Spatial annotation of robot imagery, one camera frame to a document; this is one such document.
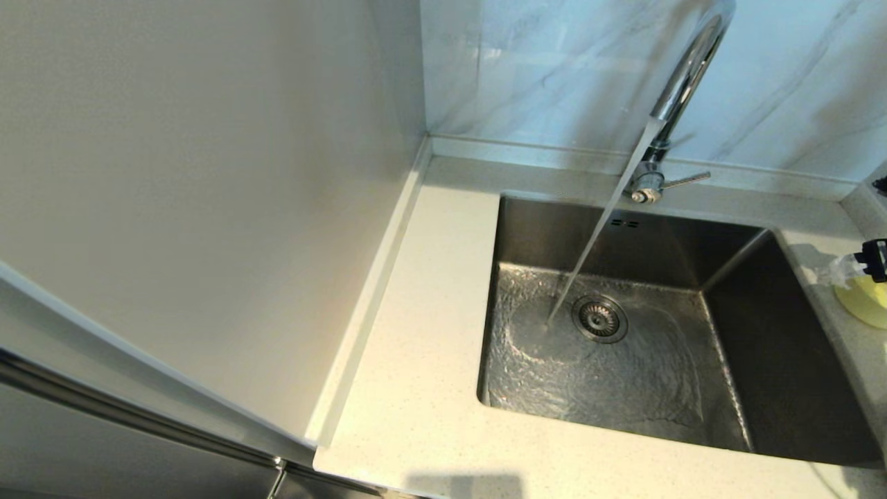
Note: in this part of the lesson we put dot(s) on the large stainless steel refrigerator door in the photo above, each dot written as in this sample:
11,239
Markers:
104,450

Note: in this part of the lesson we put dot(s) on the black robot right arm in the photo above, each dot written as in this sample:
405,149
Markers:
881,184

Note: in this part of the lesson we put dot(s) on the stainless steel under-counter cabinet front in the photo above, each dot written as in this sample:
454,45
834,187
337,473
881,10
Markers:
326,485

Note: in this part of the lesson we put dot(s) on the white refrigerator side panel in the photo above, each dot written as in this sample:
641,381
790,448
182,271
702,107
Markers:
208,173

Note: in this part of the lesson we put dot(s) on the chrome gooseneck faucet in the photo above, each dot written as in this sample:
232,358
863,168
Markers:
682,83

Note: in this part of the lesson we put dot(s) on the yellow plastic cup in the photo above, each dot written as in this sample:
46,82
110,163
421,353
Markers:
863,305

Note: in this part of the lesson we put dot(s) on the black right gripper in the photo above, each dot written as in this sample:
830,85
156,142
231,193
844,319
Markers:
874,260

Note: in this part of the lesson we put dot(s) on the round metal drain strainer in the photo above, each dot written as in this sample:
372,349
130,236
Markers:
599,319

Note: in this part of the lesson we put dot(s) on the stainless steel sink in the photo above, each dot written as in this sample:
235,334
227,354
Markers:
624,388

